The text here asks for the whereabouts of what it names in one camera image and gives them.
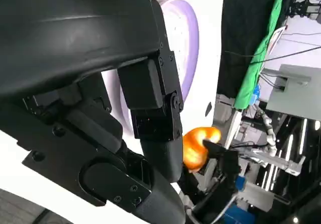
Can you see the lilac plate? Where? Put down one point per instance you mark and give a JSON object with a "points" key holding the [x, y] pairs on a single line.
{"points": [[191, 45]]}

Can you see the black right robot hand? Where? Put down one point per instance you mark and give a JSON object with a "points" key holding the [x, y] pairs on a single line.
{"points": [[223, 163]]}

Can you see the black table grommet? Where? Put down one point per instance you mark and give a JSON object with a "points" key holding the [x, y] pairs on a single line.
{"points": [[208, 109]]}

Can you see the grey machine box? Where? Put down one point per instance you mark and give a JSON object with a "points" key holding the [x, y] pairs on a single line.
{"points": [[298, 98]]}

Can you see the blue bin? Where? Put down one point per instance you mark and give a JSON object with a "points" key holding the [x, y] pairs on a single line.
{"points": [[233, 217]]}

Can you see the black backdrop cloth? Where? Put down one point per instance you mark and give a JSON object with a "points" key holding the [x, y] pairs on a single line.
{"points": [[238, 28]]}

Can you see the green cloth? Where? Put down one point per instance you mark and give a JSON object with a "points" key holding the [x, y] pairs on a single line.
{"points": [[248, 83]]}

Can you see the silver metal bracket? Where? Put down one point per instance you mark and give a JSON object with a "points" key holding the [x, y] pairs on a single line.
{"points": [[286, 162]]}

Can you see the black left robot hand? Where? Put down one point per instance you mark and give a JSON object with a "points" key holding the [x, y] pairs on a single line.
{"points": [[62, 45]]}

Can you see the black background device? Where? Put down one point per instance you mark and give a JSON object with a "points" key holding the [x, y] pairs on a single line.
{"points": [[304, 8]]}

